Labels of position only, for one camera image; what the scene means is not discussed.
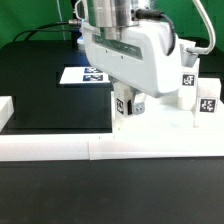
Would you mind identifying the white base AprilTag sheet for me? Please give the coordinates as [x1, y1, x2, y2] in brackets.
[60, 66, 109, 84]

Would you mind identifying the thin light cable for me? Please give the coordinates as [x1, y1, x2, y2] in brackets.
[56, 0, 66, 42]

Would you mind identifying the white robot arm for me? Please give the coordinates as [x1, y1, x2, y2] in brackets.
[77, 0, 181, 115]

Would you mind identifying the white U-shaped obstacle fence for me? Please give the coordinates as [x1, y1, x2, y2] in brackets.
[0, 95, 224, 163]

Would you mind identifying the white square tabletop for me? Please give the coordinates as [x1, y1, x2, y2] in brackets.
[111, 92, 224, 133]

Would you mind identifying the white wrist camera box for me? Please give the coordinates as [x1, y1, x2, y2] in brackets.
[179, 39, 198, 67]

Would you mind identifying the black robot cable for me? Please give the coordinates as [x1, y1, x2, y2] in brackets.
[12, 0, 84, 42]

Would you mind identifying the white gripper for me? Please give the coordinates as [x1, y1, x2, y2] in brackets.
[82, 21, 182, 115]

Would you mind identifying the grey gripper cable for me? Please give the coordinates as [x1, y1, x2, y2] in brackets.
[185, 0, 217, 56]

